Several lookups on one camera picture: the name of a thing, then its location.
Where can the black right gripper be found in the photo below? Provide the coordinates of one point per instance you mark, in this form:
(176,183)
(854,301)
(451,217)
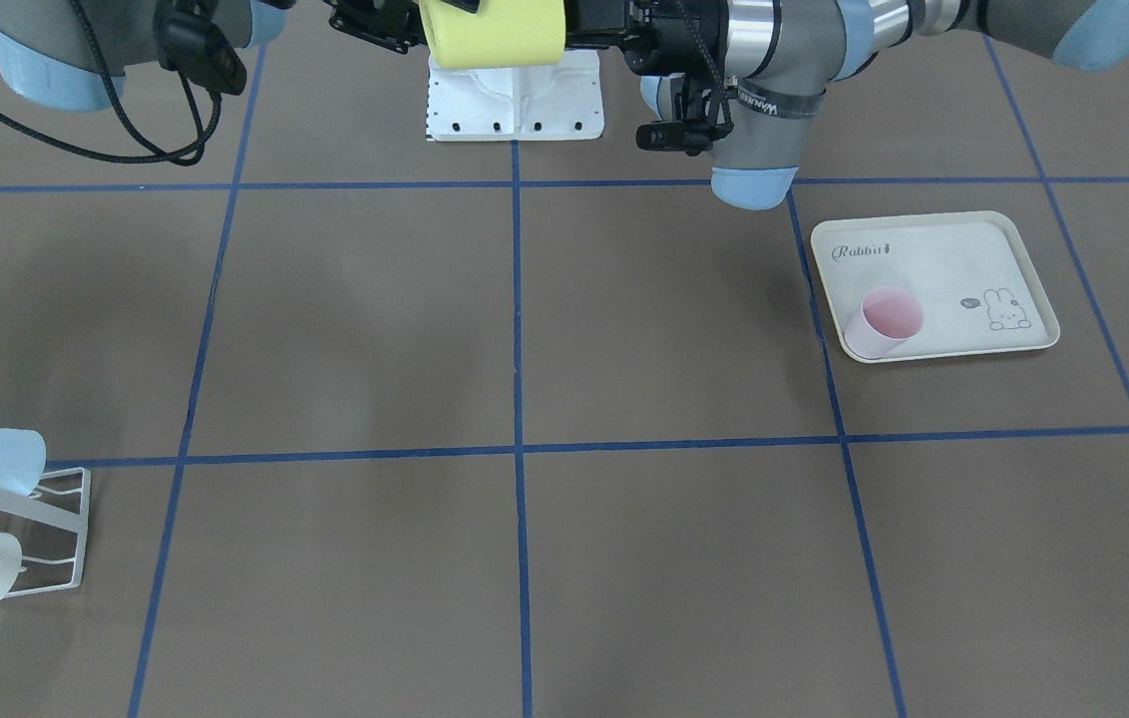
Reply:
(372,22)

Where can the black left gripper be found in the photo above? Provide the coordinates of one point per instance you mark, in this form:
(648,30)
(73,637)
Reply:
(666,40)

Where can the yellow cup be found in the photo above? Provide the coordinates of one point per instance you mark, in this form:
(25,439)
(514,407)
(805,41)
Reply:
(501,34)

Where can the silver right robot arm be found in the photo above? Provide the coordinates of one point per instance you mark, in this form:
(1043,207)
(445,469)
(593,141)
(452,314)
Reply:
(53,52)

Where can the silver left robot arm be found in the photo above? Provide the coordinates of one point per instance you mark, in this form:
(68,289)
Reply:
(743,81)

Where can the pink cup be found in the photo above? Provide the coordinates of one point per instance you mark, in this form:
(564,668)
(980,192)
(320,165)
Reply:
(887,317)

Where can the cream plastic tray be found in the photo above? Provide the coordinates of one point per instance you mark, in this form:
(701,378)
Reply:
(969,270)

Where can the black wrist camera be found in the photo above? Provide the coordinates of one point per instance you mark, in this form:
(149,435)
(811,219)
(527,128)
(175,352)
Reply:
(691,137)

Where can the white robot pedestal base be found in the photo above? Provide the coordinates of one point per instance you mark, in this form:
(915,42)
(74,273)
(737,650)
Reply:
(555,103)

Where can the white wire cup rack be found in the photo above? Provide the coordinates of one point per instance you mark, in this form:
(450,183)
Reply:
(52,525)

